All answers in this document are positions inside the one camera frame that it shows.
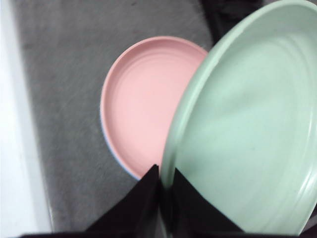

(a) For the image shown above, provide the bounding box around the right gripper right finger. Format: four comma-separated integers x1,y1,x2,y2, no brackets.
170,167,300,238

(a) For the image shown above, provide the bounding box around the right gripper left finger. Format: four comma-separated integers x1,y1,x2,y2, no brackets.
22,164,161,238

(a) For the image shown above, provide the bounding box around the blue plate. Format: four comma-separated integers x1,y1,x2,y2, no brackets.
99,109,141,180

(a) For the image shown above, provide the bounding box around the pink plate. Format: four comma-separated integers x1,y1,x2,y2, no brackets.
100,36,209,179

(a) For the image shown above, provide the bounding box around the green plate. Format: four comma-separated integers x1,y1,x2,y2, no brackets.
159,0,317,238

